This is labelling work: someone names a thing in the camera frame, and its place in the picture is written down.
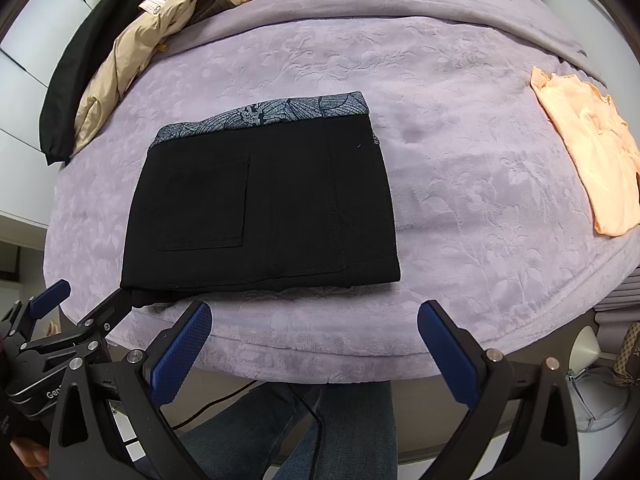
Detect black garment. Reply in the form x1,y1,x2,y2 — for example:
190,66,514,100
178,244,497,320
39,0,168,167

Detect peach cloth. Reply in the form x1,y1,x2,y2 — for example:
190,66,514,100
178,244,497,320
530,66,640,237

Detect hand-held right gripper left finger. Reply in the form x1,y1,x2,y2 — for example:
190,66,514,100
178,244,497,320
49,301,213,480

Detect patterned brown bag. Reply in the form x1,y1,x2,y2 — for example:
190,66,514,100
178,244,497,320
612,324,640,388

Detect black pants with patterned waistband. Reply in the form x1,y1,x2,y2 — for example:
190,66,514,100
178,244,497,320
120,90,403,308

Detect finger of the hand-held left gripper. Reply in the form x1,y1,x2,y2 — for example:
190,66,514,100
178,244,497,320
0,279,72,348
20,287,147,367

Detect black cable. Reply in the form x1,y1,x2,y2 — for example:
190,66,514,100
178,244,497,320
172,379,327,480

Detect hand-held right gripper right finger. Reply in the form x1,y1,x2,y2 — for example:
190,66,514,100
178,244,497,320
417,300,581,480

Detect person's left hand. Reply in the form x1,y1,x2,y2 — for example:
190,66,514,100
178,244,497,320
14,437,52,472

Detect lilac embossed blanket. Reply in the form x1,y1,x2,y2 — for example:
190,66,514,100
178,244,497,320
44,12,640,387

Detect white lamp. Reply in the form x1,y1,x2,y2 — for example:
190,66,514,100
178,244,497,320
569,329,602,373

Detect beige puffer jacket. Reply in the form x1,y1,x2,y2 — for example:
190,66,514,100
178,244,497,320
72,0,236,158

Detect person's blue jeans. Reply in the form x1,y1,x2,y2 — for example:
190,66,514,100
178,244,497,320
175,382,401,480

